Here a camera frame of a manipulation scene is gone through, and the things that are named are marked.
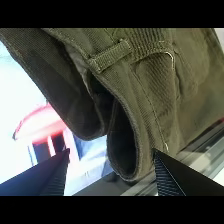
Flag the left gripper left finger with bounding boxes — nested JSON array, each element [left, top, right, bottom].
[[0, 148, 71, 197]]

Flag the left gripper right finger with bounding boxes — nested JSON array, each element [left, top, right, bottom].
[[152, 148, 224, 197]]

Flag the olive green pants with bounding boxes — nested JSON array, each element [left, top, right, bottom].
[[0, 27, 224, 183]]

